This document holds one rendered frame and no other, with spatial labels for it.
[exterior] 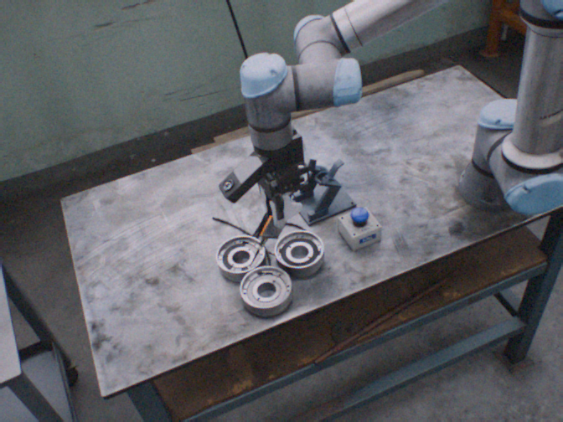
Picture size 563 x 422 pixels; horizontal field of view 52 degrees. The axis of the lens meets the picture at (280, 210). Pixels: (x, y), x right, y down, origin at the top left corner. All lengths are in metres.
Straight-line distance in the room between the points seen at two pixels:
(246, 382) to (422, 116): 0.83
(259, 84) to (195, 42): 1.81
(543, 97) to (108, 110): 2.09
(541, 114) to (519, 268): 0.62
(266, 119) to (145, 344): 0.52
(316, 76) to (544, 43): 0.35
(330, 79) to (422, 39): 2.39
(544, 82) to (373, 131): 0.63
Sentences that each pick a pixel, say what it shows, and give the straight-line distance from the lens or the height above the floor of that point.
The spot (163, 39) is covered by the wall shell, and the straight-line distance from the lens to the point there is 2.67.
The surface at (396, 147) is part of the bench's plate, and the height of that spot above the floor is 0.80.
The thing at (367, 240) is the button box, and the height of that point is 0.82.
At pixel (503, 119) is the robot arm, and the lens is 1.25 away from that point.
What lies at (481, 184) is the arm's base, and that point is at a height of 0.86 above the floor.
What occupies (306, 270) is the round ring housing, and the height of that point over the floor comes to 0.83.
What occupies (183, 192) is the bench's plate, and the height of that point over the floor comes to 0.80.
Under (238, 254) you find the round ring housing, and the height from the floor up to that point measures 0.82.
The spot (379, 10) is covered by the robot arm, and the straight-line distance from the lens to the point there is 1.03.
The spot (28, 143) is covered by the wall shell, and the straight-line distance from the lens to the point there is 2.83.
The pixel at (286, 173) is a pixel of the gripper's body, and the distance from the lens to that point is 1.04.
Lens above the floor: 1.76
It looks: 45 degrees down
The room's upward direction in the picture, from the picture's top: 8 degrees counter-clockwise
